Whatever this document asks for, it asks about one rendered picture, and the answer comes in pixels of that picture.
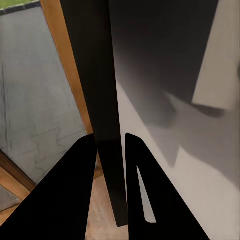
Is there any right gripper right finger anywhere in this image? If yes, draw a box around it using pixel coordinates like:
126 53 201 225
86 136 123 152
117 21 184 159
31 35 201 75
125 133 210 240

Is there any poster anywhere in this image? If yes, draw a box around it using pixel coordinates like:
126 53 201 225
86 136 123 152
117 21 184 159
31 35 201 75
60 0 129 227

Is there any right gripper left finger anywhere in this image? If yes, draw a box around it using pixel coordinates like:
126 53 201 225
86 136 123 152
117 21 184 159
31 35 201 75
0 133 98 240

